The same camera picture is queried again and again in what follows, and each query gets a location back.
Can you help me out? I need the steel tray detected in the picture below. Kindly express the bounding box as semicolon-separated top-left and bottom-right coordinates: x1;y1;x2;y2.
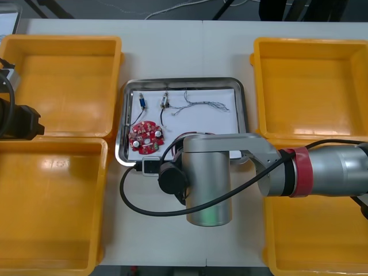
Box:
114;76;250;168

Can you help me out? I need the yellow-orange plastic bin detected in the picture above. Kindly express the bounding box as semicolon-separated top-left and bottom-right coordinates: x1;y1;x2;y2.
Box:
0;137;113;276
256;137;368;276
248;37;368;144
0;34;126;141

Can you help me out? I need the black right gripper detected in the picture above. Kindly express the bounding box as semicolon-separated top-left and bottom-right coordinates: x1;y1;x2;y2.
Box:
171;140;185;163

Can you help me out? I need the white paper sheet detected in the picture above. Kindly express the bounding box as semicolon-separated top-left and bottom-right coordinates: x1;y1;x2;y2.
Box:
126;88;243;160

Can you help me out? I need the solenoid with blue label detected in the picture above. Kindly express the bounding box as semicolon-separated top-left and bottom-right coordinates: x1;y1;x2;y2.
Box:
125;92;148;127

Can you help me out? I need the white floor cable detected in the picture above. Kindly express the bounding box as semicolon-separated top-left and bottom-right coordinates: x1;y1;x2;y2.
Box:
94;0;251;21

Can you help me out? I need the twisted blue-white wire harness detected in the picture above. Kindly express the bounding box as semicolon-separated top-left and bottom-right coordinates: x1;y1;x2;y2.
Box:
171;90;231;117

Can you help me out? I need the red black green-yellow wire harness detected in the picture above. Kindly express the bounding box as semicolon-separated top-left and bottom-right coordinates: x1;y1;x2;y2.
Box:
169;131;217;158

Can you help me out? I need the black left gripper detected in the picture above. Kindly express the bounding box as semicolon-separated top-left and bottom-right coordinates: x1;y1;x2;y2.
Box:
14;105;45;141

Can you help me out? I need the dark equipment stand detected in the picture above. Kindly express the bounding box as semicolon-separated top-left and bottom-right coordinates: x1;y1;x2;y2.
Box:
287;0;368;22

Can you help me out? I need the solenoid with white label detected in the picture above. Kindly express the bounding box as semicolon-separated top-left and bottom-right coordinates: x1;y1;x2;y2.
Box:
159;91;172;133

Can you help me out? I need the clear plastic container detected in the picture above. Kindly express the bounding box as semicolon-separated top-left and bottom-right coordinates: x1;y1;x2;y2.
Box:
0;4;24;38

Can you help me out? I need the round red circuit board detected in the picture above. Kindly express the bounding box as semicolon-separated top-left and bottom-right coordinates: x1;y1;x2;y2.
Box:
128;120;167;155

